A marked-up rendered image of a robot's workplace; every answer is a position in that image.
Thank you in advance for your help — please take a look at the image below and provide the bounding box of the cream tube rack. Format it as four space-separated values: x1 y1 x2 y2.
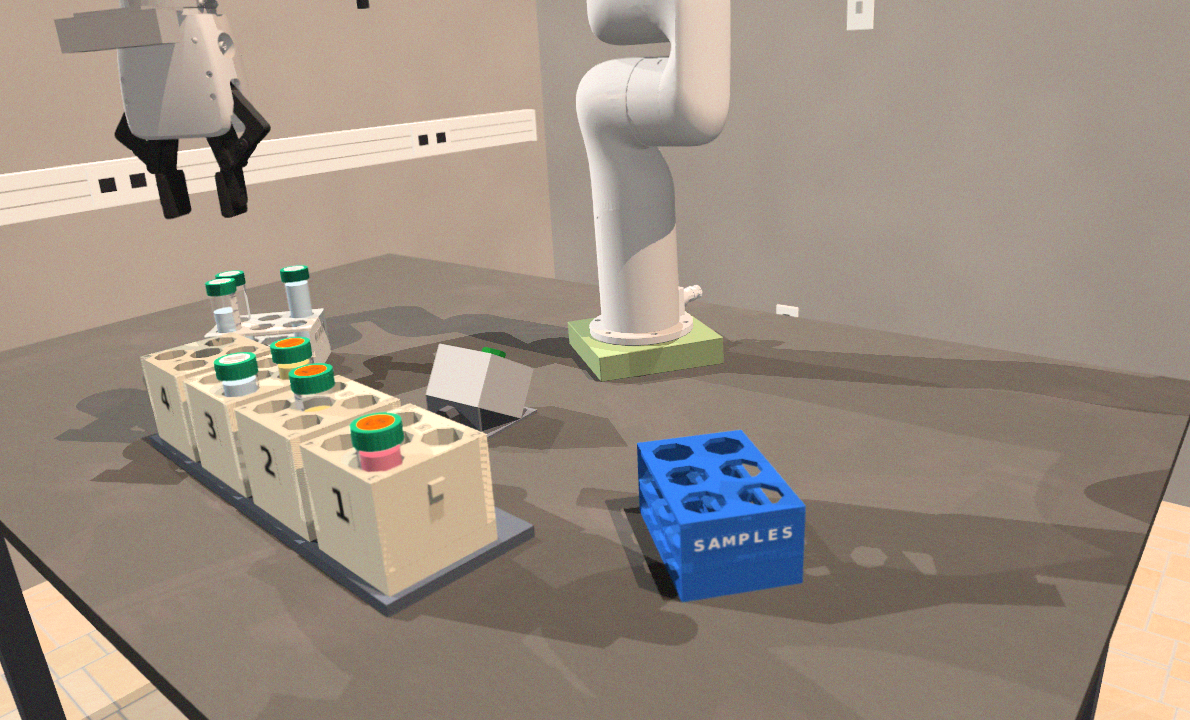
203 309 331 364

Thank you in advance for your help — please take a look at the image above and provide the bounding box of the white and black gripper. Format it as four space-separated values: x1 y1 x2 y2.
115 8 271 219

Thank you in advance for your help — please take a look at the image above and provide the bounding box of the sample tube s5 with green cap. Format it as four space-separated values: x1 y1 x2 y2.
270 337 312 380

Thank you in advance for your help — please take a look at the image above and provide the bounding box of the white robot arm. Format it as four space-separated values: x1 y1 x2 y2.
54 0 731 346

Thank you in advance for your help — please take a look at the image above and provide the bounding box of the cream bucket adapter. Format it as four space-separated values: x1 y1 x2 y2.
299 403 497 597
234 375 401 541
182 355 292 497
140 332 271 462

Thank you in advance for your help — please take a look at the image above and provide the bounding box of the blue tube rack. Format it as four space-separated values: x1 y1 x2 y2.
637 430 806 602

